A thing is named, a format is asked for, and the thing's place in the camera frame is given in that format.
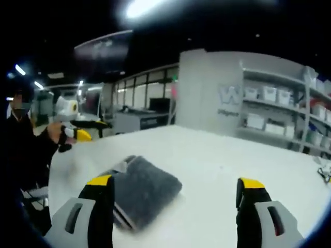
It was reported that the grey towel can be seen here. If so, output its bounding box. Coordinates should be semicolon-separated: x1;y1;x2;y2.
108;154;183;230

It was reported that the person's left hand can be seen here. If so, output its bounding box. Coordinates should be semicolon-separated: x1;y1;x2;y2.
48;123;63;144

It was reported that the grey equipment cabinet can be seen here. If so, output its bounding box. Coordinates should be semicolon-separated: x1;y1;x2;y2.
113;110;176;135

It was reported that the person's head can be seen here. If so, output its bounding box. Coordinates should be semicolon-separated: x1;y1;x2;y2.
7;86;36;121

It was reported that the white chair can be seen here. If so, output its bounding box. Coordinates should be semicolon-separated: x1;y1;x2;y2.
22;185;50;207

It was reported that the black background monitor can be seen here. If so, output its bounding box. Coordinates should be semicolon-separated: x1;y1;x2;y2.
149;97;171;112

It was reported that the pile of gripper parts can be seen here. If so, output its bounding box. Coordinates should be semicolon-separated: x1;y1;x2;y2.
314;154;331;184

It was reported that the grey metal shelving unit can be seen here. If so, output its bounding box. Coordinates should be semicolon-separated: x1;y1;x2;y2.
236;60;331;156

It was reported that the long ceiling light strip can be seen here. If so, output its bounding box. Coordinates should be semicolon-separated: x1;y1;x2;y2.
124;0;166;19

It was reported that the group of white storage bins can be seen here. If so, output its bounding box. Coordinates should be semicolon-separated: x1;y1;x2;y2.
244;77;331;153

